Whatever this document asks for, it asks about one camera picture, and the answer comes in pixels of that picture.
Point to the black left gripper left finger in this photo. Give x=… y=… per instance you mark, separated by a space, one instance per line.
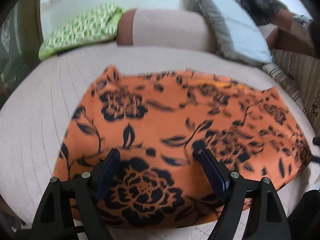
x=68 y=208

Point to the black fur trimmed garment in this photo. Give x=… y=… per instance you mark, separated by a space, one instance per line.
x=262 y=11

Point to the light blue grey pillow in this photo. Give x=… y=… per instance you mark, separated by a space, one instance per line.
x=237 y=35

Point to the green checkered pillow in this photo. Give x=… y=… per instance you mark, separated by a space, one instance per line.
x=99 y=24

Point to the pink quilted mattress cover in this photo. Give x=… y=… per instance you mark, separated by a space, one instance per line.
x=35 y=117

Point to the pink quilted bolster cushion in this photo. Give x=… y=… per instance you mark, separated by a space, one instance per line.
x=166 y=28

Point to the brown striped folded quilt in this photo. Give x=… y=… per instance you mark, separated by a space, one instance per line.
x=298 y=75

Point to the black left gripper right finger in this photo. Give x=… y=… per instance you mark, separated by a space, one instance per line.
x=266 y=219

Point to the dark wooden glass door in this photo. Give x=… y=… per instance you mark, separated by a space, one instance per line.
x=21 y=37

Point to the orange black floral blouse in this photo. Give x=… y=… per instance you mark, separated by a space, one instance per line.
x=158 y=122

